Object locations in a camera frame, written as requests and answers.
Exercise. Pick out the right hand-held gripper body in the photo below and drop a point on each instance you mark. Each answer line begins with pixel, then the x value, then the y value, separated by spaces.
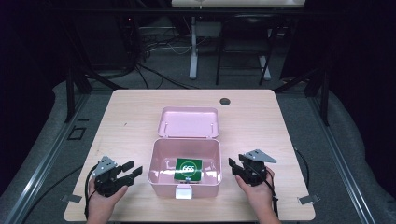
pixel 257 172

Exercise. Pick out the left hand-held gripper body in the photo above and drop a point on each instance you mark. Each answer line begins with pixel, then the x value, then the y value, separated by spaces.
pixel 106 182

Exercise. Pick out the pink plastic storage box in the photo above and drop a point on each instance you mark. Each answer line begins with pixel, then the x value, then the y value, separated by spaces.
pixel 186 149

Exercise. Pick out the person's left hand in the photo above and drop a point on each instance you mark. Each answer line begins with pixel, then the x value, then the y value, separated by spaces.
pixel 102 205

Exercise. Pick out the person's right hand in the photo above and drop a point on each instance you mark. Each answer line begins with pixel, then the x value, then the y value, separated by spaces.
pixel 261 196

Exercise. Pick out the grey metal table clip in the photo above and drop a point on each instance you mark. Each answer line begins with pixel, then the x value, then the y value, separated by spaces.
pixel 71 198
pixel 308 199

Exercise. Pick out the green packet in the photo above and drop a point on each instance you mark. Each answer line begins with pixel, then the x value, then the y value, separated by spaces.
pixel 188 169

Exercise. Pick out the white desk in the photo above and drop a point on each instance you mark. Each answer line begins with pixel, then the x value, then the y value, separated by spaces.
pixel 193 46

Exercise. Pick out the black chair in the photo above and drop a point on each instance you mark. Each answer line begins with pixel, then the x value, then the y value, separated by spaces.
pixel 243 34

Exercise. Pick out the dark cabinet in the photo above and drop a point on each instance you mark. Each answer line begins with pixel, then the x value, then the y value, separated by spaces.
pixel 102 40

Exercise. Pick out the aluminium floor rail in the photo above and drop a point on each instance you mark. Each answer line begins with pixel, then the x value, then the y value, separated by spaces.
pixel 339 161
pixel 40 165

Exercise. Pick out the black frame post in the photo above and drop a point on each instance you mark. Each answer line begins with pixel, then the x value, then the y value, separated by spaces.
pixel 70 93

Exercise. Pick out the black horizontal frame bar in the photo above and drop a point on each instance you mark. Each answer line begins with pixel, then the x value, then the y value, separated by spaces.
pixel 155 11

